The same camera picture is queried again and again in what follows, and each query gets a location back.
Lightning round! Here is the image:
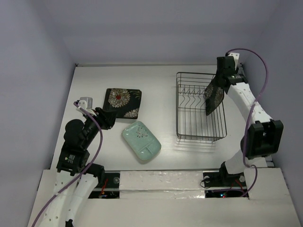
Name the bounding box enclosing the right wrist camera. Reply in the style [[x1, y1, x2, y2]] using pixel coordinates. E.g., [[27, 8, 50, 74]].
[[225, 52, 240, 70]]

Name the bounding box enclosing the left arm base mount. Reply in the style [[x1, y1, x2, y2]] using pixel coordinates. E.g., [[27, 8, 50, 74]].
[[89, 171, 120, 199]]

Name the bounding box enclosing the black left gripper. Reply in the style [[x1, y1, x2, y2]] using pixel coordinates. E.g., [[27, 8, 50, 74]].
[[82, 106, 117, 147]]

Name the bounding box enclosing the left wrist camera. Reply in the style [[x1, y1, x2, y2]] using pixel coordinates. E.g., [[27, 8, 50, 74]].
[[75, 96, 93, 111]]

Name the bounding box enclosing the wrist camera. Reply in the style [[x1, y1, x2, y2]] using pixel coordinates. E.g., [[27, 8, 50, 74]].
[[75, 96, 93, 111], [225, 52, 240, 70]]

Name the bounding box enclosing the white foil covered front board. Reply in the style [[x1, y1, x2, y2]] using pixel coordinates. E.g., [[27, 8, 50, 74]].
[[119, 171, 205, 200]]

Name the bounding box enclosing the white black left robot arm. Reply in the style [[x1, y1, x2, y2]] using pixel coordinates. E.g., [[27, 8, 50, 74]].
[[32, 104, 116, 227]]

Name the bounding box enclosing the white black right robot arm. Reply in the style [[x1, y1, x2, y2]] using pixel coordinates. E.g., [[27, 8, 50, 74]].
[[215, 53, 284, 185]]

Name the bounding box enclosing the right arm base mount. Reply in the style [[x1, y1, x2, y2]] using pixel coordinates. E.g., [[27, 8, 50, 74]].
[[200, 171, 247, 198]]

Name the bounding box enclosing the black wire dish rack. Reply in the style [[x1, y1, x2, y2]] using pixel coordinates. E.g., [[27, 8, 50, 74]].
[[176, 71, 227, 142]]

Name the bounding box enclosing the light green round plate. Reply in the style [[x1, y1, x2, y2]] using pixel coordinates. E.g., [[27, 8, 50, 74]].
[[122, 121, 161, 162]]

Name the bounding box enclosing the black white floral square plate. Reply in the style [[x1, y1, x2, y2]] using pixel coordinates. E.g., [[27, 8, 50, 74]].
[[103, 88, 142, 119]]

